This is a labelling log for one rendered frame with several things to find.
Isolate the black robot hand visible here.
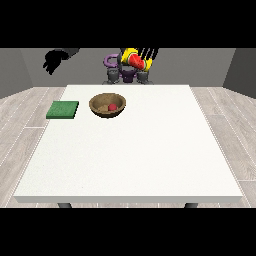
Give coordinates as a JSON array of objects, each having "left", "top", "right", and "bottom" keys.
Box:
[
  {"left": 119, "top": 48, "right": 160, "bottom": 73},
  {"left": 42, "top": 49, "right": 71, "bottom": 76}
]

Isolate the green square pad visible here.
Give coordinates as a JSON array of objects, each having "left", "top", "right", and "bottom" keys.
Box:
[{"left": 45, "top": 100, "right": 80, "bottom": 120}]

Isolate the brown wooden bowl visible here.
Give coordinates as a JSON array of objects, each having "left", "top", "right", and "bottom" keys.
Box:
[{"left": 88, "top": 92, "right": 128, "bottom": 119}]

